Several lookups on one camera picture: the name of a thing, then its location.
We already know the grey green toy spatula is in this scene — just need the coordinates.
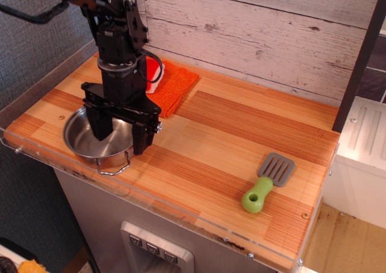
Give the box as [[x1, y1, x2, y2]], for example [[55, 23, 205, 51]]
[[241, 152, 296, 214]]

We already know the silver dispenser button panel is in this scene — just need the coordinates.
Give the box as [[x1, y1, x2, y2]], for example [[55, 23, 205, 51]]
[[121, 221, 195, 272]]

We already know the red white toy sushi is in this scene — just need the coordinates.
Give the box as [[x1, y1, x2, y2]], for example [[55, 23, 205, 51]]
[[146, 57, 165, 94]]

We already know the clear acrylic table guard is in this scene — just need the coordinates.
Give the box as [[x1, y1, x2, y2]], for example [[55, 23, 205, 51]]
[[0, 28, 323, 271]]

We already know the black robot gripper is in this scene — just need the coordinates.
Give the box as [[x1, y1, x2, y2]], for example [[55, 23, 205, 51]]
[[81, 57, 162, 155]]

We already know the white toy sink unit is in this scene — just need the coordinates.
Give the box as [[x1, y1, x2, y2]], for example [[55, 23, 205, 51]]
[[323, 97, 385, 228]]

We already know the orange cloth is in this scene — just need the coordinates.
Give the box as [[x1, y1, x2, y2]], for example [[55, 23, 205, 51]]
[[146, 61, 199, 118]]

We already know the grey toy fridge cabinet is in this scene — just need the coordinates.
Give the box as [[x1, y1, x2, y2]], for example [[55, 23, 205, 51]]
[[55, 169, 274, 272]]

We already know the yellow black object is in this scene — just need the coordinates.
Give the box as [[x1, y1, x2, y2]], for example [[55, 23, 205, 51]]
[[1, 256, 47, 273]]

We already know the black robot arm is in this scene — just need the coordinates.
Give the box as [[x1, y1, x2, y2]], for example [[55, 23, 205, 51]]
[[64, 0, 161, 155]]

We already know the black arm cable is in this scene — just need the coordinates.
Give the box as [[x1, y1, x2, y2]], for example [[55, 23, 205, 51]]
[[0, 0, 70, 25]]

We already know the dark right vertical post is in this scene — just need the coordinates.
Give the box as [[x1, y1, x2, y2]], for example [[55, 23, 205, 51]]
[[332, 0, 385, 133]]

